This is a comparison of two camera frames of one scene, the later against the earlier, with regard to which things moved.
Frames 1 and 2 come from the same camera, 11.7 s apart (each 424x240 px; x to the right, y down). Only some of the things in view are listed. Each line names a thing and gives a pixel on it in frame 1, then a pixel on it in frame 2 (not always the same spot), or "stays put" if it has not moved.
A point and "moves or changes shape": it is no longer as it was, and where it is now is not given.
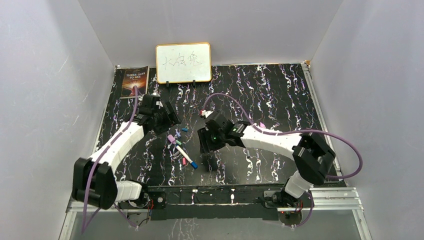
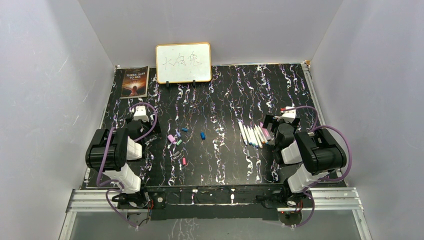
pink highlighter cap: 171,138 stays put
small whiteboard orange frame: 183,63 stays put
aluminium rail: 338,196 stays put
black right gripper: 206,145 -> 273,119
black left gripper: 171,120 -> 155,129
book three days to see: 134,76 stays put
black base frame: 217,202 stays put
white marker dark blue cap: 193,164 moves or changes shape
